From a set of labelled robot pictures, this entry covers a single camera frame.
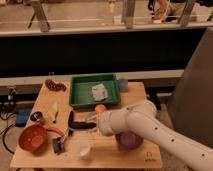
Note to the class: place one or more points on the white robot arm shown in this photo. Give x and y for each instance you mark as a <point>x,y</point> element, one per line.
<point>140,118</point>

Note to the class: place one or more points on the translucent plastic cup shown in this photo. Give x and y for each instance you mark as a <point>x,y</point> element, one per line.
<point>123,85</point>

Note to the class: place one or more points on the white paper cup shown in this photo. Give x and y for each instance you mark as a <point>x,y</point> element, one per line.
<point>85,151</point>

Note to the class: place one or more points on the green plastic tray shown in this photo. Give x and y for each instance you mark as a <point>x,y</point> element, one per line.
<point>81,91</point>

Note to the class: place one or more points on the orange ball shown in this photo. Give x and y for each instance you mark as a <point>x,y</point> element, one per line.
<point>100,108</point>

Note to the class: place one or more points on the black banana-shaped toy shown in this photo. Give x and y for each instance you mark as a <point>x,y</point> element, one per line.
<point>79,125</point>

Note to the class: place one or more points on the purple bowl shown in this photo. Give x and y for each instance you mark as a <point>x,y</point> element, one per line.
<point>128,140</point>

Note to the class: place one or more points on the small black clip object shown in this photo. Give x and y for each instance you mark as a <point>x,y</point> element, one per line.
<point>58,143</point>

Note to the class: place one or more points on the small dark round tin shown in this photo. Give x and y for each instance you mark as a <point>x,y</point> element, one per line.
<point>37,117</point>

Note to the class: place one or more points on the blue box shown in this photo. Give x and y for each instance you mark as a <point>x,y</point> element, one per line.
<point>22,117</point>

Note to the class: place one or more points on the cream-handled knife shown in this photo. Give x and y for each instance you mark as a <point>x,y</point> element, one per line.
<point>54,112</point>

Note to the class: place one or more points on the orange colander with handle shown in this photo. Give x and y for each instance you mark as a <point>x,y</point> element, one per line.
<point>35,136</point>

